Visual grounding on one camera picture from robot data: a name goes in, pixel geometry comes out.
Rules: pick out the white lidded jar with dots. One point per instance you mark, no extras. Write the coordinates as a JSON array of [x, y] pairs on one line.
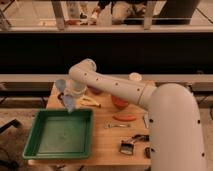
[[135, 77]]

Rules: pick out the blue sponge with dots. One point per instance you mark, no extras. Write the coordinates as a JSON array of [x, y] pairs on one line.
[[67, 105]]

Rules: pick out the grey cloth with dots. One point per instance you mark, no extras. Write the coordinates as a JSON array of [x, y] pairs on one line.
[[146, 120]]

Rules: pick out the orange carrot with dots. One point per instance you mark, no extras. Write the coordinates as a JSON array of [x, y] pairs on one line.
[[127, 118]]

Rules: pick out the purple bowl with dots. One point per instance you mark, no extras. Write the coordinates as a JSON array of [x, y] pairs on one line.
[[94, 90]]

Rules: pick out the red bowl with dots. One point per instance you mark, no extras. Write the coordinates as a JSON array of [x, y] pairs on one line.
[[119, 103]]

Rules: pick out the person in background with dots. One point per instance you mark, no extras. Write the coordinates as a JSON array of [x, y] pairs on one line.
[[174, 12]]

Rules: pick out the wooden table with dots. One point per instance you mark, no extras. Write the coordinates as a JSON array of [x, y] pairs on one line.
[[106, 142]]

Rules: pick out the banana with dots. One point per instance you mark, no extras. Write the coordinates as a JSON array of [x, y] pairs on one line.
[[88, 101]]

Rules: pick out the green plastic tray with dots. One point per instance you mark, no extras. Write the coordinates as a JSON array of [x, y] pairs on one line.
[[59, 134]]

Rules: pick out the metal cup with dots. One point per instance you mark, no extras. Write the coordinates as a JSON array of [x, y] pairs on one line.
[[60, 95]]

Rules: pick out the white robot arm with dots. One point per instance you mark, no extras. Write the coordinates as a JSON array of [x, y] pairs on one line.
[[175, 127]]

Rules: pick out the blue plastic cup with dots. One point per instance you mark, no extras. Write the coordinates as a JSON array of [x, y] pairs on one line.
[[60, 85]]

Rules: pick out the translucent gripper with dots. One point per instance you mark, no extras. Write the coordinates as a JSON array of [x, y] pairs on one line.
[[74, 99]]

